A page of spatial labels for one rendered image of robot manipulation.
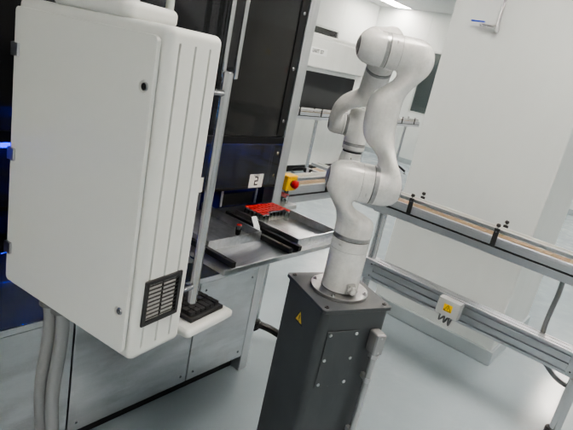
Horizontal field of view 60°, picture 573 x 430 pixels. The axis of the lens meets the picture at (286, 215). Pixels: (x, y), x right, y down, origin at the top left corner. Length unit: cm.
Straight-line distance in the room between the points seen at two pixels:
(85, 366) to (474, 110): 250
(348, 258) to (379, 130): 40
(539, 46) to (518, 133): 48
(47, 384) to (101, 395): 52
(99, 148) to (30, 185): 29
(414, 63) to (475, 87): 178
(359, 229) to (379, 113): 35
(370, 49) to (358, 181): 37
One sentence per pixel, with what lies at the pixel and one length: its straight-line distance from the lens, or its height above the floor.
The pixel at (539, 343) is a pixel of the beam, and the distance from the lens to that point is 269.
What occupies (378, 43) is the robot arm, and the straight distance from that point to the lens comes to 150.
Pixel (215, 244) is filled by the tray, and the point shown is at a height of 90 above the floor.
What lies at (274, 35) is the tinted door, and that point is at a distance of 207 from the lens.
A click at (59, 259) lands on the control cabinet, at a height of 97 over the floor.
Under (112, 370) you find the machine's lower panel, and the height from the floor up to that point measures 30.
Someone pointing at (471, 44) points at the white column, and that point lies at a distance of 332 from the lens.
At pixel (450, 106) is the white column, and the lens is 332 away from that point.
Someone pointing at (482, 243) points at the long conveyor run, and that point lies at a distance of 263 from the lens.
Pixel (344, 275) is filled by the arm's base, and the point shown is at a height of 94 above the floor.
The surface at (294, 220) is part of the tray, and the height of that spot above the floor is 88.
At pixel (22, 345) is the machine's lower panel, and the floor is 53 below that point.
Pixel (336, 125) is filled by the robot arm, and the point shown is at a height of 134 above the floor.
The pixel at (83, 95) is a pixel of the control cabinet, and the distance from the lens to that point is 120.
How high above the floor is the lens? 153
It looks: 17 degrees down
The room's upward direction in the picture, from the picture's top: 12 degrees clockwise
